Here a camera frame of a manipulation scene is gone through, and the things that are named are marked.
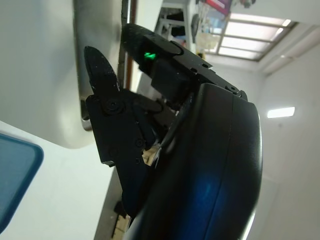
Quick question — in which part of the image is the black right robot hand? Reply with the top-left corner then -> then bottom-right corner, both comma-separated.
83,23 -> 265,240

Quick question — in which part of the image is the blue plastic tray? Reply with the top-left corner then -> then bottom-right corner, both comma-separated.
0,132 -> 45,226

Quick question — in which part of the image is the cream two-slot toaster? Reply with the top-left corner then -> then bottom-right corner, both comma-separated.
0,0 -> 166,151

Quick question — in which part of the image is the white office desk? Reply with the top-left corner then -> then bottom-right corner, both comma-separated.
154,0 -> 232,52

